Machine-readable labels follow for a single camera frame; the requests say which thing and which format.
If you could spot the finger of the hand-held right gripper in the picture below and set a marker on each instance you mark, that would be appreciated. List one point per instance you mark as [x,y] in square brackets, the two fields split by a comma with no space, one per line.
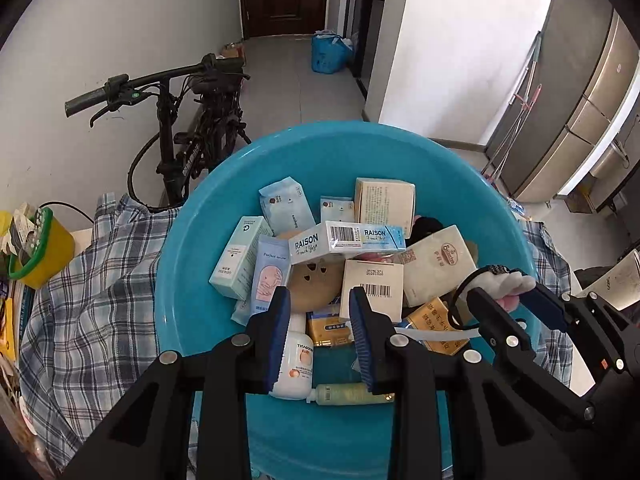
[500,320]
[545,307]

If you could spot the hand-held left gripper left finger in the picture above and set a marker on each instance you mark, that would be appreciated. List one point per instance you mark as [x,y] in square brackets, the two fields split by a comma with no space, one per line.
[277,340]

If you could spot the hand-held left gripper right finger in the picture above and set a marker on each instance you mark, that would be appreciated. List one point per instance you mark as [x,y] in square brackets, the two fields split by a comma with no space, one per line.
[362,340]

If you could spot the white plush toy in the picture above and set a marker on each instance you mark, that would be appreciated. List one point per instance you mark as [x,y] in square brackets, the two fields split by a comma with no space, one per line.
[505,285]

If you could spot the round tan flower-cutout case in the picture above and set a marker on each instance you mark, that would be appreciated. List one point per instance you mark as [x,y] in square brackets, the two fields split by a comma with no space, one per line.
[315,285]

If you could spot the blue plastic basin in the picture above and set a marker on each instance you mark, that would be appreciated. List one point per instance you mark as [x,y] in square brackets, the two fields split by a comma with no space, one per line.
[200,240]

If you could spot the white lotion bottle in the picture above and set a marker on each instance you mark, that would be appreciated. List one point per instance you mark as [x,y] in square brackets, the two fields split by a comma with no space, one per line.
[297,365]

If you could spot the yellow and blue box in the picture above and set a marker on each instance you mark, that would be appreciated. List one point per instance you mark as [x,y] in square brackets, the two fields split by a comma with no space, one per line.
[327,330]

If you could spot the pale green tube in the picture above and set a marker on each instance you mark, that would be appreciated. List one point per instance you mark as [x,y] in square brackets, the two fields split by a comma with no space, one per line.
[345,394]

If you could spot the white barcode box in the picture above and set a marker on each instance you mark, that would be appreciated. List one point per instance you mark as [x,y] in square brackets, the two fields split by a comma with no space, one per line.
[372,280]

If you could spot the gold foil box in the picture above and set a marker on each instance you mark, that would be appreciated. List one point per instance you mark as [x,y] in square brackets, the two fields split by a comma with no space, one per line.
[437,325]

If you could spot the blue and pink pack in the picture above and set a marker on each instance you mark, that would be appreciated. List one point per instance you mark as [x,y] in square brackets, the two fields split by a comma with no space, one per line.
[270,272]

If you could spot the mint green box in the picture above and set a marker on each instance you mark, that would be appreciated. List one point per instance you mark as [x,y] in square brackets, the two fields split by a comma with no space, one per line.
[240,257]

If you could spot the long white and blue box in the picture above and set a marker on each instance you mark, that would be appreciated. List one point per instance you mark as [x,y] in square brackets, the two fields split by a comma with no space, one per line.
[345,240]

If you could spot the black cloth item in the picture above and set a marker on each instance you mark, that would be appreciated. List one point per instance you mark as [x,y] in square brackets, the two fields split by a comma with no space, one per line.
[425,227]

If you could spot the small pale blue packet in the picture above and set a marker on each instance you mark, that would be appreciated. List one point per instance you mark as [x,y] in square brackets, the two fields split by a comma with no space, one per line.
[337,209]

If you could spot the light blue wipes pack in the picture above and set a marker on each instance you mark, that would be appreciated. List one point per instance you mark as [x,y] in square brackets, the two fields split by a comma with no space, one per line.
[287,205]

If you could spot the beige printed box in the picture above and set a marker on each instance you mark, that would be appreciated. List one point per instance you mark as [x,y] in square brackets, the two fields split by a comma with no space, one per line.
[385,202]

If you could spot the blue plaid cloth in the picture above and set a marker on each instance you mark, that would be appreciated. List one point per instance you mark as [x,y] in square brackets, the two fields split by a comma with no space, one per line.
[100,300]

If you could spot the folded grey clothes rack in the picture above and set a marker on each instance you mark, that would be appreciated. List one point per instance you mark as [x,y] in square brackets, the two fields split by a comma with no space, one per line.
[520,97]

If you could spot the black bicycle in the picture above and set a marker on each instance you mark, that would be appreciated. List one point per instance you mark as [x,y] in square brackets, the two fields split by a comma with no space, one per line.
[167,150]

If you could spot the grey gold refrigerator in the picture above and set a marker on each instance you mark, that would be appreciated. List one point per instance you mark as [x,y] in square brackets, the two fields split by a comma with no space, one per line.
[565,85]

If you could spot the yellow container with green rim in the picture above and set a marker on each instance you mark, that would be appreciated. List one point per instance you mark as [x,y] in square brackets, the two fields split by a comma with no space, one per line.
[52,255]

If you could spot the stack of books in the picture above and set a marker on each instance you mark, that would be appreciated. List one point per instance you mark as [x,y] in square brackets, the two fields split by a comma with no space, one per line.
[10,320]

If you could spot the crumpled paper wrapper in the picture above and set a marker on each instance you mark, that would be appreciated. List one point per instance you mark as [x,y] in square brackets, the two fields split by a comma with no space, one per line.
[20,230]

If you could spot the blue shopping bag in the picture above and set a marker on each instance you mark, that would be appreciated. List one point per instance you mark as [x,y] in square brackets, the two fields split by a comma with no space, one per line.
[327,55]

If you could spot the brown cardboard box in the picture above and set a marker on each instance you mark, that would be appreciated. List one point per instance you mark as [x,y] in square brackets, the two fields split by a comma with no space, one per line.
[232,51]

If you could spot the black framed glass door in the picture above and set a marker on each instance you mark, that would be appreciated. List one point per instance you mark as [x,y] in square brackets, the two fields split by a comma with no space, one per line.
[372,10]

